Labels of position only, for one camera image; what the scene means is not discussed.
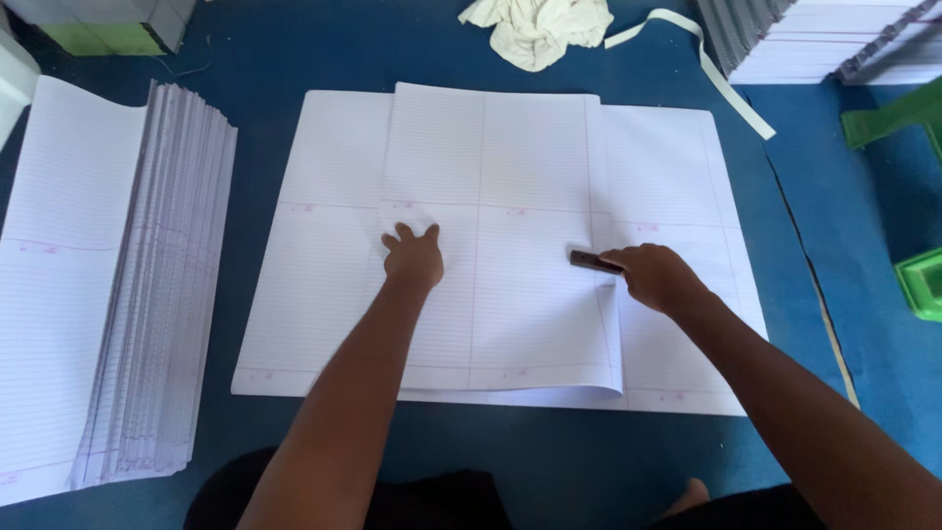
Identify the person's right hand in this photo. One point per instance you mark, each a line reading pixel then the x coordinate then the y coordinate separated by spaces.
pixel 655 276

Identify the person's black shorts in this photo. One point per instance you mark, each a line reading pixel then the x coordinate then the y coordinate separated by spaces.
pixel 456 500

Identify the person's right fingers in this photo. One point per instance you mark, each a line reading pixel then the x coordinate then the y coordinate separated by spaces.
pixel 613 257

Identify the stack of folded ruled sheets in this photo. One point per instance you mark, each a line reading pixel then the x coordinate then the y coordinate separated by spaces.
pixel 103 287

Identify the grey and green box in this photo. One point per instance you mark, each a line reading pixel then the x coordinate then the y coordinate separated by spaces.
pixel 110 26

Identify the white board edge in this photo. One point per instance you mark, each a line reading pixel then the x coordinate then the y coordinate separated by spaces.
pixel 15 81

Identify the crumpled cream cloth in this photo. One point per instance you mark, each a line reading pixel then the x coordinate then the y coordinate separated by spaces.
pixel 537 29

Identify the green plastic stool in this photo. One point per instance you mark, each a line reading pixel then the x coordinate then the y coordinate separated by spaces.
pixel 898 118

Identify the dark wooden creasing block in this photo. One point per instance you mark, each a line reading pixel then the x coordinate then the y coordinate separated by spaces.
pixel 591 260

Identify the large ruled paper sheet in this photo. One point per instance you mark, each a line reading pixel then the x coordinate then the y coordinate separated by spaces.
pixel 662 243

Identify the green plastic container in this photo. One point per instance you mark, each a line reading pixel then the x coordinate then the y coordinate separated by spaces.
pixel 921 283

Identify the cream paper strip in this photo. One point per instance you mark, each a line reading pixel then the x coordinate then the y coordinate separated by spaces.
pixel 706 66

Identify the person's foot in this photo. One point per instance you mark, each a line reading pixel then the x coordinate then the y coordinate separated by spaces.
pixel 688 497

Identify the person's left hand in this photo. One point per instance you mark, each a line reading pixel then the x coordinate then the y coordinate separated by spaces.
pixel 416 259

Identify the stack of bound white notebooks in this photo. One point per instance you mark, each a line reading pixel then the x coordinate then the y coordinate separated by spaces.
pixel 817 37

